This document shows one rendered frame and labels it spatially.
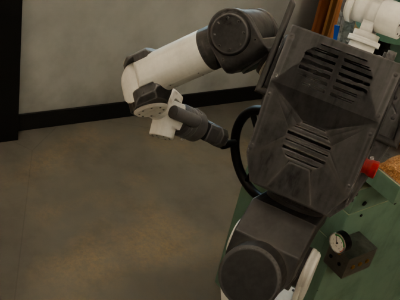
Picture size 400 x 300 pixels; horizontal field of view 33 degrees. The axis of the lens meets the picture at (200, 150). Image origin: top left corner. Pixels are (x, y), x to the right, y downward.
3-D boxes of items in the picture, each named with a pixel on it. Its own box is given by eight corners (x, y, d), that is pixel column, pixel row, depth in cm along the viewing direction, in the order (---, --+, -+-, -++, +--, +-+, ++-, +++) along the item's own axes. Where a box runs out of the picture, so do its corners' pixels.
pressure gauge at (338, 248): (324, 248, 192) (332, 227, 187) (333, 244, 194) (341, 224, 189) (338, 263, 188) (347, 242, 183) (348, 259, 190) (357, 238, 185)
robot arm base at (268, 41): (238, 88, 126) (275, 41, 122) (191, 44, 129) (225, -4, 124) (265, 81, 140) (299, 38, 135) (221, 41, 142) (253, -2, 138)
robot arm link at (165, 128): (169, 143, 182) (140, 132, 173) (178, 105, 183) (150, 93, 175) (200, 146, 174) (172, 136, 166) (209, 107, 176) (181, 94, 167)
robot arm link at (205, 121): (190, 140, 193) (163, 130, 184) (205, 111, 192) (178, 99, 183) (219, 158, 185) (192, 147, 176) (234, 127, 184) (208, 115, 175)
